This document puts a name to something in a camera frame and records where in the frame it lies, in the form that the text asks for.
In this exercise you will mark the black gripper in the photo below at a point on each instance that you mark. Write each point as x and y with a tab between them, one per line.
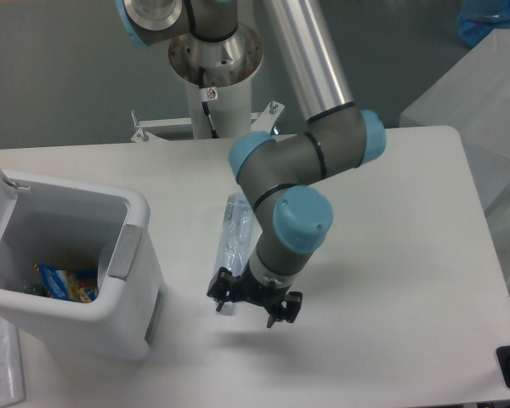
280	304

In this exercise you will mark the crushed clear plastic bottle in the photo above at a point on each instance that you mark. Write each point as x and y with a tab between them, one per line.
234	247

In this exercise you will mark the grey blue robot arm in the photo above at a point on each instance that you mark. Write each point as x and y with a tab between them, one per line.
277	177

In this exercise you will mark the white trash can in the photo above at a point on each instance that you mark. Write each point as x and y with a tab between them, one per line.
77	226

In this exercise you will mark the colourful snack packets in bin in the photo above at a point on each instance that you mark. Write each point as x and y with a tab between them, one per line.
79	286

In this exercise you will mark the clear plastic tray with paper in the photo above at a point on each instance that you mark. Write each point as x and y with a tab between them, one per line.
12	382

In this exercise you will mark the white side table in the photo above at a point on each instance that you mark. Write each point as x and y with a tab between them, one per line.
473	97

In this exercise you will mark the blue plastic bag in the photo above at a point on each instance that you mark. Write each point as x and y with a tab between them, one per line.
477	19

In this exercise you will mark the white pedestal base frame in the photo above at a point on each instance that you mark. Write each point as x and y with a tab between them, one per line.
148	130

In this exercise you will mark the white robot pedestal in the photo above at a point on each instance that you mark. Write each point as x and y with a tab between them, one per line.
217	78

